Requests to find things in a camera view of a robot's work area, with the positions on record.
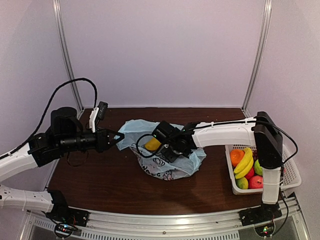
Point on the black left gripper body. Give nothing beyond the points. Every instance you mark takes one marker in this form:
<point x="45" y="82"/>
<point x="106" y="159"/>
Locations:
<point x="68" y="143"/>

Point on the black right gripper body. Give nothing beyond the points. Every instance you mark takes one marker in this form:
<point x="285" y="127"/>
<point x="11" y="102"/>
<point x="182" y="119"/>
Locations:
<point x="175" y="153"/>

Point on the light blue plastic bag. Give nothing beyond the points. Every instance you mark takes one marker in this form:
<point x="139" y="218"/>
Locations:
<point x="157" y="166"/>

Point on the orange mandarin fruit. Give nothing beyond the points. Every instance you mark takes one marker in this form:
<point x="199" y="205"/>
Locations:
<point x="236" y="155"/>

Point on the yellow banana bunch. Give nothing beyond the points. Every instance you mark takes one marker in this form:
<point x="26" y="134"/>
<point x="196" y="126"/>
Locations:
<point x="245" y="165"/>

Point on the dark purple grape bunch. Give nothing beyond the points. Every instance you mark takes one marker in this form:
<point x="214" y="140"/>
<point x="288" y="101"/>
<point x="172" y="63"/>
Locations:
<point x="255" y="154"/>

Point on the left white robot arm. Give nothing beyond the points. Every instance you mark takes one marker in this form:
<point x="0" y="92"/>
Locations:
<point x="27" y="157"/>

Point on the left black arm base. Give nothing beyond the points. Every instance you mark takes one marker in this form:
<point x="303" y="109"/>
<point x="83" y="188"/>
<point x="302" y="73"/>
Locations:
<point x="62" y="212"/>

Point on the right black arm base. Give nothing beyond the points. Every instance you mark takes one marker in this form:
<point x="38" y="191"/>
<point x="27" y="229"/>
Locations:
<point x="260" y="214"/>

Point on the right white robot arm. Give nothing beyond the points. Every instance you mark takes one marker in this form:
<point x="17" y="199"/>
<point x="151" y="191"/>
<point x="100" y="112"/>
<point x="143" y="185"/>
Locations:
<point x="259" y="132"/>

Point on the pale yellow fruit in bag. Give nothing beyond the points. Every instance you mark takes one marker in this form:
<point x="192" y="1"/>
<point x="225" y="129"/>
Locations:
<point x="152" y="145"/>

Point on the small green yellow fruit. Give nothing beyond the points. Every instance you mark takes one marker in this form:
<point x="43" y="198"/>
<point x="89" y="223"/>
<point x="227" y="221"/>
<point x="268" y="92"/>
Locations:
<point x="242" y="183"/>

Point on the red apple back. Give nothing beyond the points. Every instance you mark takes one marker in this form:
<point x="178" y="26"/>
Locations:
<point x="250" y="174"/>

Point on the red apple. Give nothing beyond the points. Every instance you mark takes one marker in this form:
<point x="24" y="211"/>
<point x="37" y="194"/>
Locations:
<point x="250" y="174"/>
<point x="255" y="182"/>

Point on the large green apple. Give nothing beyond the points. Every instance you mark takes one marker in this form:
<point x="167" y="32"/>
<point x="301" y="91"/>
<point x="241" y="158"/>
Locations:
<point x="257" y="168"/>

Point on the red apple front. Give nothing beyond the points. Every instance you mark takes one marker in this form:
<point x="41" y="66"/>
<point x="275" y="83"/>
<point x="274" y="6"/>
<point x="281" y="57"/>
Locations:
<point x="255" y="182"/>

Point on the white plastic basket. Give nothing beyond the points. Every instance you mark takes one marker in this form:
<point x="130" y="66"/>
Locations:
<point x="291" y="175"/>

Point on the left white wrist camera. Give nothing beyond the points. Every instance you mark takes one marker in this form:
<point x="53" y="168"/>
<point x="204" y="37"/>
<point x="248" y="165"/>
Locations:
<point x="97" y="114"/>

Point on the aluminium front rail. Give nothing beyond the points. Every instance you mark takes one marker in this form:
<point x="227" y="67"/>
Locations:
<point x="225" y="225"/>

